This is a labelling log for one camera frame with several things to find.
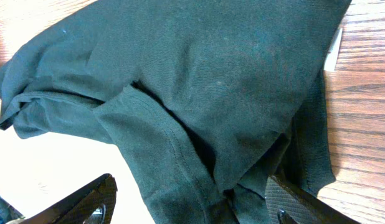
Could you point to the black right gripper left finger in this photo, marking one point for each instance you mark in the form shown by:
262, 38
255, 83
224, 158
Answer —
93, 203

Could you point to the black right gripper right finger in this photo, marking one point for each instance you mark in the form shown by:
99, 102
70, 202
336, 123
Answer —
288, 204

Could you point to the black t-shirt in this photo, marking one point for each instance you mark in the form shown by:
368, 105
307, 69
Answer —
204, 99

